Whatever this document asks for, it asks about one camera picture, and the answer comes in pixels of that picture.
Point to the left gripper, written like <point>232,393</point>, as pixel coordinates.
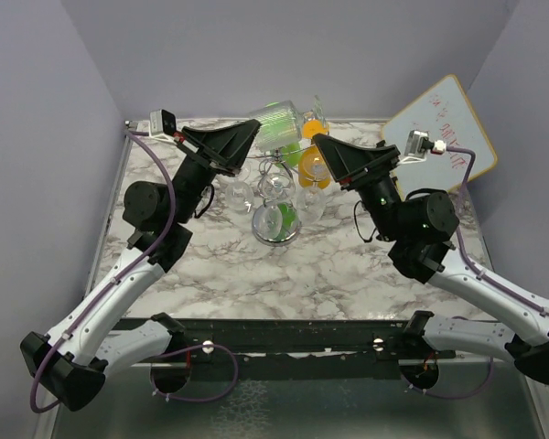
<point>225,148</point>

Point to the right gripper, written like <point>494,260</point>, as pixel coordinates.
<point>349,163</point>

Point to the orange plastic wine glass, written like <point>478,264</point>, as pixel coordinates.
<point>312,168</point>

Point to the clear wine glass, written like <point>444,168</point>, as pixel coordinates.
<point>275,219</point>
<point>283,124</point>
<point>239,195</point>
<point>310,204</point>

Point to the green plastic wine glass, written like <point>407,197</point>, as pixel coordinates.
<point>291,154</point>

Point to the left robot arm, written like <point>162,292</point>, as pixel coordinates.
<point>71,362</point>

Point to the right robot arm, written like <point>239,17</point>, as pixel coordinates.
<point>427,246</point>

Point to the chrome wine glass rack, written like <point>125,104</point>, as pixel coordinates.
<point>269,163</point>

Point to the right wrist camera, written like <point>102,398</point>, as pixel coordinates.
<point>418,146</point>

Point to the whiteboard with yellow frame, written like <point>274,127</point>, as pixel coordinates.
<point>445,113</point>

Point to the black front table rail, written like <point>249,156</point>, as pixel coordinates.
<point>291,350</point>

